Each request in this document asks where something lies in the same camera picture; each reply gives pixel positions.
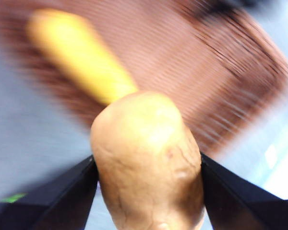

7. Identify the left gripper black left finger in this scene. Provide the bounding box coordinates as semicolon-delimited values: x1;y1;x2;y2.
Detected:
0;155;98;230

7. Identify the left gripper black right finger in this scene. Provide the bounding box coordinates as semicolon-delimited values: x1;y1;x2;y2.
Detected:
201;153;288;230

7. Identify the brown potato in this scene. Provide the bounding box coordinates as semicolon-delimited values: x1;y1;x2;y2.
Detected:
90;91;205;230

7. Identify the yellow corn cob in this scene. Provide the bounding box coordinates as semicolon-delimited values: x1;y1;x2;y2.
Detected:
25;8;139;106

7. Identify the brown wicker basket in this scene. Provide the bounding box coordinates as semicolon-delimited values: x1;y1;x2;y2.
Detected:
0;0;288;156

